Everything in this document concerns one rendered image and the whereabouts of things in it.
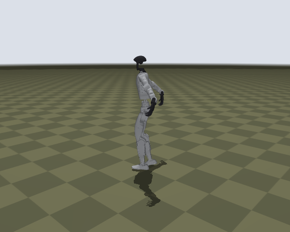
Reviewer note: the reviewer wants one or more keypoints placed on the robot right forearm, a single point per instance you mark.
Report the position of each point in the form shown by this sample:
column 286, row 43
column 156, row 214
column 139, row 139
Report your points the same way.
column 156, row 88

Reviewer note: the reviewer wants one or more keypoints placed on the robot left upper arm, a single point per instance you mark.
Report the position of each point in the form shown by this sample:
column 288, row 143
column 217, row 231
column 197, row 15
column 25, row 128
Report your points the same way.
column 144, row 81

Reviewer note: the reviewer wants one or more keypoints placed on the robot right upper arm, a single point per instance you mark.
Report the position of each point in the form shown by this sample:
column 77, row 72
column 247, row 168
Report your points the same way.
column 151, row 84

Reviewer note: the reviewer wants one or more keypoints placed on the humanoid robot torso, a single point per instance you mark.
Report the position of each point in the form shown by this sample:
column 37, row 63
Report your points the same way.
column 142, row 94

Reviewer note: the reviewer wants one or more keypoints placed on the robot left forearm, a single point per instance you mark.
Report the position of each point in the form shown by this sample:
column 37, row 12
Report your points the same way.
column 151, row 93

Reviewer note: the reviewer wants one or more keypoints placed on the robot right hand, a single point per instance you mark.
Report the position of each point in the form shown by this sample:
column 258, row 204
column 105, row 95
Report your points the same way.
column 161, row 98

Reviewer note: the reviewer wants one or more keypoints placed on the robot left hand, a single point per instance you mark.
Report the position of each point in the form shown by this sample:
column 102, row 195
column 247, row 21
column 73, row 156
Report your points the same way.
column 153, row 103

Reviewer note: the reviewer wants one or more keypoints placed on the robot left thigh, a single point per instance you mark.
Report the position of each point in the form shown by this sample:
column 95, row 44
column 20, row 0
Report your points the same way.
column 139, row 126

